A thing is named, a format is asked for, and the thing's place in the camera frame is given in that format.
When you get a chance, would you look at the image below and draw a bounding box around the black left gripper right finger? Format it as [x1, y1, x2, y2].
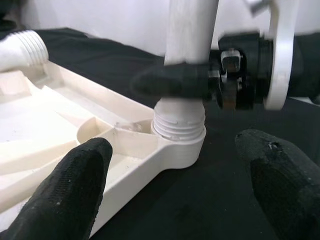
[234, 128, 320, 240]

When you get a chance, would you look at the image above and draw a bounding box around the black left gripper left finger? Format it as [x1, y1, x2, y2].
[0, 136, 114, 240]

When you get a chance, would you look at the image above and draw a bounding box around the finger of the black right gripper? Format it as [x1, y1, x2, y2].
[130, 62, 210, 100]

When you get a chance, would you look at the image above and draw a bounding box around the white threaded plastic table leg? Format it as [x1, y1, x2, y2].
[0, 29, 50, 73]
[149, 0, 220, 141]

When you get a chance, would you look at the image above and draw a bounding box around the white plastic children table top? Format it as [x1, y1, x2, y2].
[0, 61, 207, 238]

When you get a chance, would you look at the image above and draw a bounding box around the black tablecloth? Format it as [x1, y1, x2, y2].
[0, 26, 320, 240]

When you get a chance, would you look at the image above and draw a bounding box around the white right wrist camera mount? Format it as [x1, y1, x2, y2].
[243, 0, 297, 111]

